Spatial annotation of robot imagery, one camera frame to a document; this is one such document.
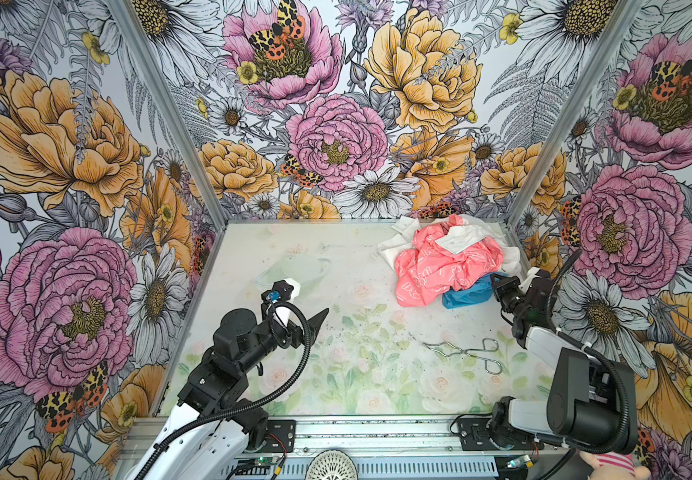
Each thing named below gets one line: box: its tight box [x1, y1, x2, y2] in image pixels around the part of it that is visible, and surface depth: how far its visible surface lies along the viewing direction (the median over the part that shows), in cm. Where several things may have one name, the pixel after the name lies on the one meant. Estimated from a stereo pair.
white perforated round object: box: [305, 450, 359, 480], surface depth 70 cm
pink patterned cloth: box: [394, 214, 504, 307], surface depth 96 cm
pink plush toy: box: [579, 450, 651, 480], surface depth 67 cm
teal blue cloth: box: [442, 272, 508, 309], surface depth 98 cm
